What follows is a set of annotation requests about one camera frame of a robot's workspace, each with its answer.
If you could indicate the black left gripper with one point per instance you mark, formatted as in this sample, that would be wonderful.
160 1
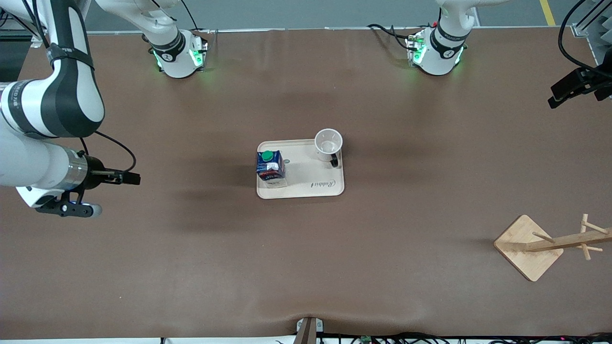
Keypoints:
582 78

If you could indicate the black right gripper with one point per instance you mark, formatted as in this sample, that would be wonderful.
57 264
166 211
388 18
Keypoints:
95 177

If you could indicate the blue milk carton green cap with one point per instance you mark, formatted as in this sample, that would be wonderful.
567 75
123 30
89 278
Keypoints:
270 169

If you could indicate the white smiley face mug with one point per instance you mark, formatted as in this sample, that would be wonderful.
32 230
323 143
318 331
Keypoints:
328 143

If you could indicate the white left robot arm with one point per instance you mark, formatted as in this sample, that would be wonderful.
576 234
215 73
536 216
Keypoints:
442 48

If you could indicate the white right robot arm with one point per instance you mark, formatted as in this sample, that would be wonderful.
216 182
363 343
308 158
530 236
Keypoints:
48 100

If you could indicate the cream plastic tray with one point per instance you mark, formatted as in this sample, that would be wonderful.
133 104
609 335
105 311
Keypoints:
311 179

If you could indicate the wooden mug tree stand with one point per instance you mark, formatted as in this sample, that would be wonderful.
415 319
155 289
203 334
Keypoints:
526 251

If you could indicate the brown table mat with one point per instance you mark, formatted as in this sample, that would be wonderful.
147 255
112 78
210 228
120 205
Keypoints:
306 263

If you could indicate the grey metal frame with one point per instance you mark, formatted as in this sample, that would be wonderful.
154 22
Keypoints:
597 28

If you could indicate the aluminium frame profile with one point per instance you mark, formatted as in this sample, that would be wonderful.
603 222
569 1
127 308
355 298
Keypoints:
14 24

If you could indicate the metal camera mount clamp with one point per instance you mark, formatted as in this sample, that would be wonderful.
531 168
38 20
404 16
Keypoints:
309 329

